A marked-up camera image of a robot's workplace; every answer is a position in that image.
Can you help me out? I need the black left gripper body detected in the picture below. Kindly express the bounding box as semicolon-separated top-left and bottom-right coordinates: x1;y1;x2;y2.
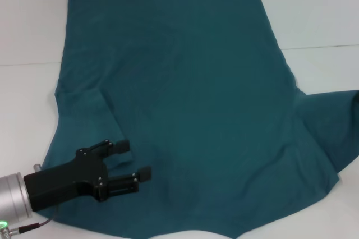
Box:
23;147;109;212

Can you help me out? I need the blue shirt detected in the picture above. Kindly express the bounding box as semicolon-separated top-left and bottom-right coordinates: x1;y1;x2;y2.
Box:
38;0;359;239

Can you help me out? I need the left gripper cable with plug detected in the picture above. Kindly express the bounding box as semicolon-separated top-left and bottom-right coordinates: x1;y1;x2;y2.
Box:
0;205;61;229

